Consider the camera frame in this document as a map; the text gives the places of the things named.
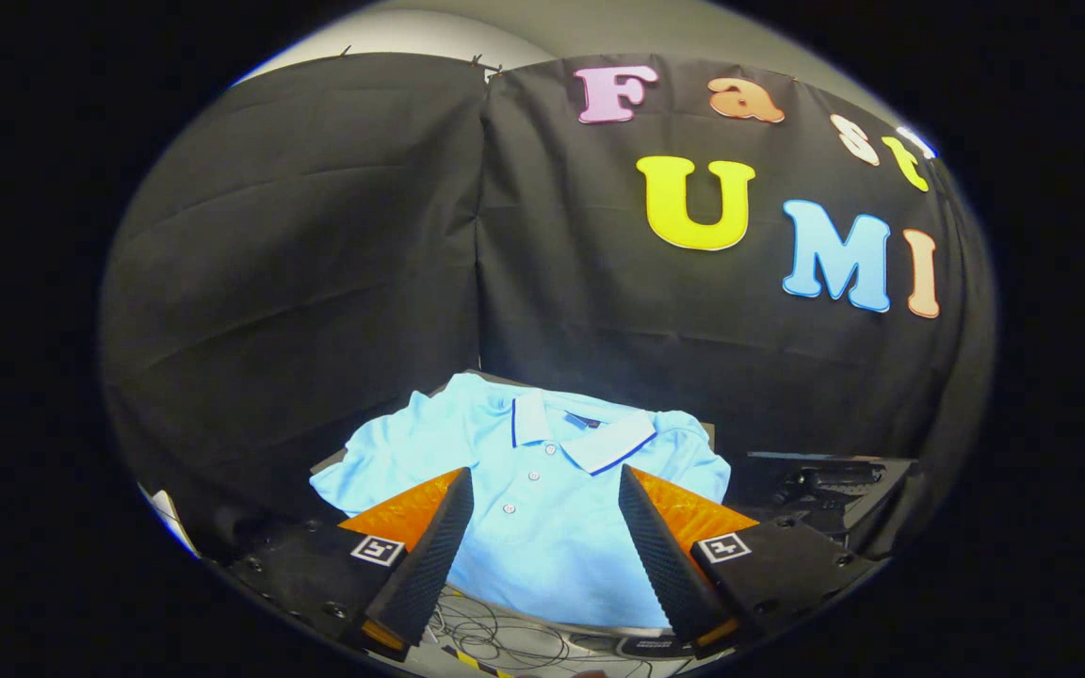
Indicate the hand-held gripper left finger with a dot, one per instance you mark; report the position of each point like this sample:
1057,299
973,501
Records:
425,565

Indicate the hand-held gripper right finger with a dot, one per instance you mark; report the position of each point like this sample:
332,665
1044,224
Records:
665,565

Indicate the light blue polo shirt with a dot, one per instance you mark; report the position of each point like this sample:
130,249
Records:
542,527

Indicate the yellow black striped tape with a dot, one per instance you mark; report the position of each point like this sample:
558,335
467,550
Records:
472,662

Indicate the grey box cabinet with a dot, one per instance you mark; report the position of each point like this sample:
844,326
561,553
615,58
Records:
561,629

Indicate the small white object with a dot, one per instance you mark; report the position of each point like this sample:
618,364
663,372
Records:
170,518

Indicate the black backdrop cloth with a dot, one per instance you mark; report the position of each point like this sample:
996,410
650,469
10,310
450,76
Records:
316,264

